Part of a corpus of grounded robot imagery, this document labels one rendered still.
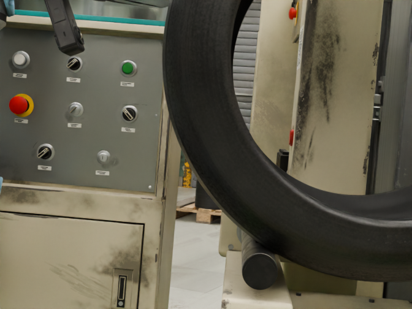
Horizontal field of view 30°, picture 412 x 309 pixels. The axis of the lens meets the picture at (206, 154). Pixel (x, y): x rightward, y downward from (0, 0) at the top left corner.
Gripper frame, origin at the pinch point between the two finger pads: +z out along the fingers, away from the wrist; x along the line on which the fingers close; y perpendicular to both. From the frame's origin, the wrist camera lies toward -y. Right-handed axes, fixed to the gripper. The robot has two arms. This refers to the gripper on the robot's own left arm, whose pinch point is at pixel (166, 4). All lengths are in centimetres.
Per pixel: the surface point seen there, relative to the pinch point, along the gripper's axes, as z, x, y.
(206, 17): 6.7, -11.7, -2.1
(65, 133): -25, 64, -24
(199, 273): 3, 416, -118
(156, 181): -3, 64, -30
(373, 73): 33.3, 26.6, -1.0
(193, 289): 3, 369, -119
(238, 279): 17.2, 1.1, -35.1
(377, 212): 36.8, 16.1, -23.1
